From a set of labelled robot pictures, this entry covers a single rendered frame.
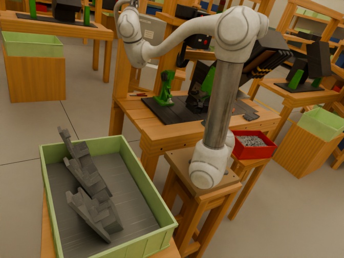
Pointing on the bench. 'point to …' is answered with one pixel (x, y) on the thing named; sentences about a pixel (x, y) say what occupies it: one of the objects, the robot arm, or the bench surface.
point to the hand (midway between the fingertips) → (134, 2)
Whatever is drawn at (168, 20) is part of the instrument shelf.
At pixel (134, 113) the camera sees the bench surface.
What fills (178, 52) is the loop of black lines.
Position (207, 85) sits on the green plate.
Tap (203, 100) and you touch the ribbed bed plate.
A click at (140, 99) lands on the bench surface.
